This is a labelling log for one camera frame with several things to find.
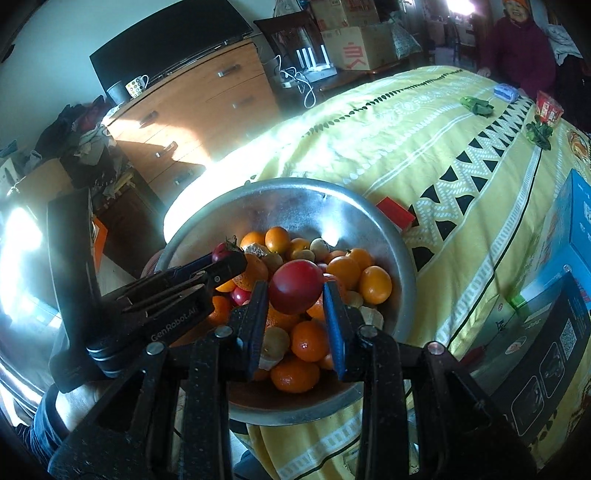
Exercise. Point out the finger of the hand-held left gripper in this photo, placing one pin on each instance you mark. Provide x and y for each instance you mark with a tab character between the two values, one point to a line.
228	267
194	265

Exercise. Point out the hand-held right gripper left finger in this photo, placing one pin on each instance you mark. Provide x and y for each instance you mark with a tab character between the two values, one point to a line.
259	323

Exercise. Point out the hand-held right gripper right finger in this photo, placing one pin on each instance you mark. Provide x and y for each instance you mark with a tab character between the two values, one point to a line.
334	332

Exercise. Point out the small red tomato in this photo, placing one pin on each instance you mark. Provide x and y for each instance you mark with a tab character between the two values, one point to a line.
221	249
240	295

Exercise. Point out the large red apple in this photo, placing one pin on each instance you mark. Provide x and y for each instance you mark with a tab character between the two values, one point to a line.
295	286

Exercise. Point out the pile of oranges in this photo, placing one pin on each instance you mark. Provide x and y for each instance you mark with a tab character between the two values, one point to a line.
344	272

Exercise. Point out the metal bowl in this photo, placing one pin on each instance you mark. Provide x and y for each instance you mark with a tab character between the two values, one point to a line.
295	207

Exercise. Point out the brown kiwi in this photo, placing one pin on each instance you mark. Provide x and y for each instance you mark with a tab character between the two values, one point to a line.
272	261
372	318
319	249
276	341

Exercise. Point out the orange packet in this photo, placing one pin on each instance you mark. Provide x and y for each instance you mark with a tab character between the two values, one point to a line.
99	240

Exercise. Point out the dark cabinet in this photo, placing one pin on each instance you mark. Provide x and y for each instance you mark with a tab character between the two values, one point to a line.
129	221

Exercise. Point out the red box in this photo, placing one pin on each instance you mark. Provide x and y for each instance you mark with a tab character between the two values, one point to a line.
395	212

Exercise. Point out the heap of clothes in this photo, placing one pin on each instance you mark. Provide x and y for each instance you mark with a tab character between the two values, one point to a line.
69	129

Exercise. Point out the grey carton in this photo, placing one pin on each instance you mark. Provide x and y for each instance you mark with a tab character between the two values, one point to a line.
485	327

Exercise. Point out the wooden dresser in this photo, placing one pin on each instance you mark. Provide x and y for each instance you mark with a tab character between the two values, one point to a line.
198	106

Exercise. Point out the white dotted mug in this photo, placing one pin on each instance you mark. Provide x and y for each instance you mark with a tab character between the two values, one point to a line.
135	86

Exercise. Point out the dark cup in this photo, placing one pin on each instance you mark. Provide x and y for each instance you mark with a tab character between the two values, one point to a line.
116	92

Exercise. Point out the yellow patterned blanket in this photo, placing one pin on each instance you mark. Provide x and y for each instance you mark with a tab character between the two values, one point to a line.
415	152

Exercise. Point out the black carton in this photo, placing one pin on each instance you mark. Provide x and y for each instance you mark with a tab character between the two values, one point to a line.
545	360

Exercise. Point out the white router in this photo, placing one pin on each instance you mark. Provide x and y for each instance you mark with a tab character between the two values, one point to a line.
314	64

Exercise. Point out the black television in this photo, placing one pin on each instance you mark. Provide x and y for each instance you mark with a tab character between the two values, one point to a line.
161	41

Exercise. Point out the dark wooden chair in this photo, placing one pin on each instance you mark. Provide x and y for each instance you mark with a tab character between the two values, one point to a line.
272	27

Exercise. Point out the blue carton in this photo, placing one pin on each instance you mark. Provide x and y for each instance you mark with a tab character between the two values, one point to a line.
568	230

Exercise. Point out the large cardboard box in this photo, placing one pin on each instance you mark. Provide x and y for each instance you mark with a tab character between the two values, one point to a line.
360	48

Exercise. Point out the green toy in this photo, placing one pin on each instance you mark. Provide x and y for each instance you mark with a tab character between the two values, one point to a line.
478	105
540	134

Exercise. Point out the small cardboard box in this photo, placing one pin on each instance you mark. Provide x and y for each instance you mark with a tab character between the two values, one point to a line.
341	14

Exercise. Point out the plastic bag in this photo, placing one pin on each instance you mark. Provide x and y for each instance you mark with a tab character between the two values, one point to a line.
406	41

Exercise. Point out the blue packet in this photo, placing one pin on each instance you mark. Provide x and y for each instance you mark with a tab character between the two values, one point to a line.
505	92

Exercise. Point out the red packet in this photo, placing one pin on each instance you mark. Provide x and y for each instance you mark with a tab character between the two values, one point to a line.
549	108

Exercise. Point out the white cloth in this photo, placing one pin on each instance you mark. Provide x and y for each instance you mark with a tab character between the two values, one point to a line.
563	44

